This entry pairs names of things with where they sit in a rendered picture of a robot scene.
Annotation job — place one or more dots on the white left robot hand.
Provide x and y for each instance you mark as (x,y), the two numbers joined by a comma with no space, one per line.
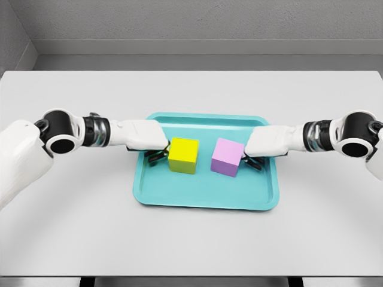
(146,136)

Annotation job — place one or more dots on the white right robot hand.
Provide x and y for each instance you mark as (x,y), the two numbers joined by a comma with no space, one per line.
(266,140)

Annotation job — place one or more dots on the yellow cube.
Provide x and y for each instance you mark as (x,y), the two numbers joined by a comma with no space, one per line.
(183,155)

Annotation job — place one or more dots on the pink cube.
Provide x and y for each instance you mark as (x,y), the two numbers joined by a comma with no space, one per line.
(226,158)

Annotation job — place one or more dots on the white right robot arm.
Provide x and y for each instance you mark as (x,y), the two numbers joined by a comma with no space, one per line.
(338,140)

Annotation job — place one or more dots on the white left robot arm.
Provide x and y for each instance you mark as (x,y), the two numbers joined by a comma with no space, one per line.
(54,140)

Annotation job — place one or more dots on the teal tray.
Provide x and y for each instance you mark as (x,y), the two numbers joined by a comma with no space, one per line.
(206,188)

